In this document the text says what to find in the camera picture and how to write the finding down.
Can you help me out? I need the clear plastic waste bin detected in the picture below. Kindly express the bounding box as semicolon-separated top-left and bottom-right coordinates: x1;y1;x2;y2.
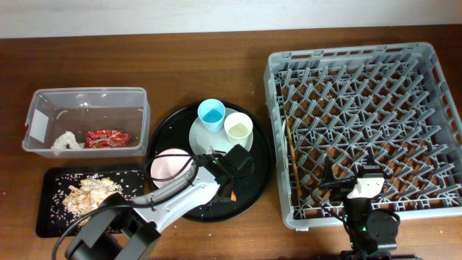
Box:
22;87;150;158

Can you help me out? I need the grey plastic dishwasher rack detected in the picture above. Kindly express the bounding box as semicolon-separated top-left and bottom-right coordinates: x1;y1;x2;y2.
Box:
263;43;461;231

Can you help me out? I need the crumpled white tissue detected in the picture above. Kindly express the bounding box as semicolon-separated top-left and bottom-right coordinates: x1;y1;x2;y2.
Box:
51;131;84;150

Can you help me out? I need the wooden chopstick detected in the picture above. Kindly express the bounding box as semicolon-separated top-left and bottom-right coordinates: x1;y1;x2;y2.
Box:
284;115;302;197

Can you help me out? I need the rice and food scraps pile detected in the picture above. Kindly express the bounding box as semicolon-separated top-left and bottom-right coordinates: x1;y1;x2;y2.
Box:
51;171;144;227

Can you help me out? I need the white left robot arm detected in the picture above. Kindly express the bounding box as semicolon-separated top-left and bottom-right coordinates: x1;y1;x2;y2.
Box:
51;144;253;259

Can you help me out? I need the black rectangular tray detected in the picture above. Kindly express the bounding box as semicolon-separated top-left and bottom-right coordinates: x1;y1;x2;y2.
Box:
35;163;145;238

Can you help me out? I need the orange carrot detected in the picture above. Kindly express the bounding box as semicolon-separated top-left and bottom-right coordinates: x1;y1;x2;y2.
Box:
230;191;237;202

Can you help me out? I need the round black tray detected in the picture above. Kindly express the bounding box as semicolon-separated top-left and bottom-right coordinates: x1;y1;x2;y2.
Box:
146;102;276;222

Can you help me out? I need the silver metal fork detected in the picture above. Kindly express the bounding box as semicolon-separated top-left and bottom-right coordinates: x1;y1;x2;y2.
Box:
282;120;286;138

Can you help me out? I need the light blue cup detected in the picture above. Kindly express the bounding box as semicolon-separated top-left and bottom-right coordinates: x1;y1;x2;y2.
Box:
198;99;226;132

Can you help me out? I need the pink bowl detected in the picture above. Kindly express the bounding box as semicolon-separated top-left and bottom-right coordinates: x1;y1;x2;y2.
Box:
150;149;193;189

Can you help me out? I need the cream white cup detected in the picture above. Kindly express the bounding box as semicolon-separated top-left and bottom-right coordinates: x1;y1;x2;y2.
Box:
224;112;253;146

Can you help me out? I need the red snack wrapper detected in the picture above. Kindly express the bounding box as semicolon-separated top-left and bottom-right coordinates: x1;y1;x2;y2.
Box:
85;129;131;148

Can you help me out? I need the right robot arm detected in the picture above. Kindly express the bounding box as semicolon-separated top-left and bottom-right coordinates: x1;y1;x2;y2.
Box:
319;156;401;260

